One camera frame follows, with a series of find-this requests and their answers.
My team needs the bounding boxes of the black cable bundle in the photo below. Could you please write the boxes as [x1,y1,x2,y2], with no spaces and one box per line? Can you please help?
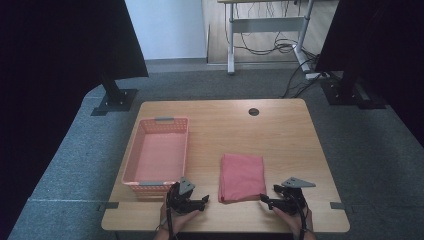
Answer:
[223,0,323,99]

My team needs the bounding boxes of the black curtain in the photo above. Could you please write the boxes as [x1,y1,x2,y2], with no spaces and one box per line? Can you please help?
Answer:
[0,0,150,234]
[314,0,424,148]

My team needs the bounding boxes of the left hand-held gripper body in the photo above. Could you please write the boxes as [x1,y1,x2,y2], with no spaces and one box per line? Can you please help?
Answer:
[165,176,196,215]

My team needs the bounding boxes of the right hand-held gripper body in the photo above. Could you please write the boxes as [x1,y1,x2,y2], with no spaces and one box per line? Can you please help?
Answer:
[280,176,317,216]

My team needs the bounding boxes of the person's left hand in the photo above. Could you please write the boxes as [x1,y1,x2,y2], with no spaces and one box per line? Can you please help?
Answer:
[159,202,202,235]

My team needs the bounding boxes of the pink plastic basket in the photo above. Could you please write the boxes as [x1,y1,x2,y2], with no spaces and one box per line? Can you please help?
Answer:
[121,116,190,198]

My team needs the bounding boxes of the white power strip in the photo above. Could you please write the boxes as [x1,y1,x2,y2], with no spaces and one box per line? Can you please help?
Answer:
[305,71,331,81]

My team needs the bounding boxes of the grey desk frame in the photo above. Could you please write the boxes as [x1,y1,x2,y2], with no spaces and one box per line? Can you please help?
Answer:
[217,0,316,75]

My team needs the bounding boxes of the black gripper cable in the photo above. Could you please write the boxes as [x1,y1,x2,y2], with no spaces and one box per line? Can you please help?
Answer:
[293,194,309,240]
[165,199,178,240]

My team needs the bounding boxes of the pink cloth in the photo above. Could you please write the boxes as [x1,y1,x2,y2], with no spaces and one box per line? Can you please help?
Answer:
[218,152,267,204]

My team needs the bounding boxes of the person's right hand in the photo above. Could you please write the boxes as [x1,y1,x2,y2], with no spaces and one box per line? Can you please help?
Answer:
[272,206,315,238]

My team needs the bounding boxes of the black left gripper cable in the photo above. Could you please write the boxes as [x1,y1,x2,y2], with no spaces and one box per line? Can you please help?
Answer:
[165,199,178,240]

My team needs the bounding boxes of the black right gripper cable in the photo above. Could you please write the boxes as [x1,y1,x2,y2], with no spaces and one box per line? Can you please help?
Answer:
[293,194,309,240]

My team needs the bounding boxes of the black metal stand base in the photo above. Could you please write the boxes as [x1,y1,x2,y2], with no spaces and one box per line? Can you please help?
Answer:
[320,70,388,110]
[90,71,139,117]

